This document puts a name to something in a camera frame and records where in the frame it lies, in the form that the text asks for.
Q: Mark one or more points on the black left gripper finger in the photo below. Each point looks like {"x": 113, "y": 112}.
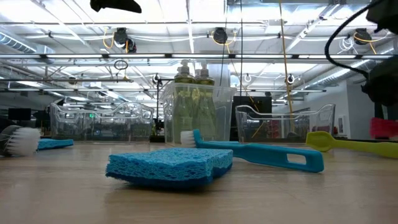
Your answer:
{"x": 118, "y": 4}

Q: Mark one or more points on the green dish brush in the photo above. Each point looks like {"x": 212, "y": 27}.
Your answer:
{"x": 323, "y": 140}

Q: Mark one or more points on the blue dish brush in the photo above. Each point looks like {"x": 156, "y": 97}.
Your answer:
{"x": 264, "y": 154}

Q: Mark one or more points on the blue cellulose sponge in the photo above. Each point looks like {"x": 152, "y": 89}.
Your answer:
{"x": 57, "y": 144}
{"x": 168, "y": 165}

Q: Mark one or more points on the grey dish brush white bristles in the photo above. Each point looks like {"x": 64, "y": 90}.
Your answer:
{"x": 21, "y": 141}

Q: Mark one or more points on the dark doorway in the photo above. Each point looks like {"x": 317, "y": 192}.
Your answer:
{"x": 377, "y": 112}

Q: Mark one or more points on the low clear plastic bin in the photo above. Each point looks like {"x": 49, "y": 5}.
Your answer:
{"x": 102, "y": 124}
{"x": 323, "y": 118}

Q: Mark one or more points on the small hanging reel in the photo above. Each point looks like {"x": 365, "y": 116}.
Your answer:
{"x": 247, "y": 77}
{"x": 290, "y": 78}

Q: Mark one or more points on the black tripod stand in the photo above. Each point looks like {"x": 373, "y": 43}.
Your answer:
{"x": 157, "y": 93}

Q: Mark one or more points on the black monitor panel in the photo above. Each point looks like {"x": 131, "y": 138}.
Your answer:
{"x": 255, "y": 100}

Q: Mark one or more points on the black desk monitor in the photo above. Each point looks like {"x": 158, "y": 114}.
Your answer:
{"x": 19, "y": 114}

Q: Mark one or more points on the tall clear plastic bin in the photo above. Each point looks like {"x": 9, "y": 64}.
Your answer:
{"x": 224, "y": 115}

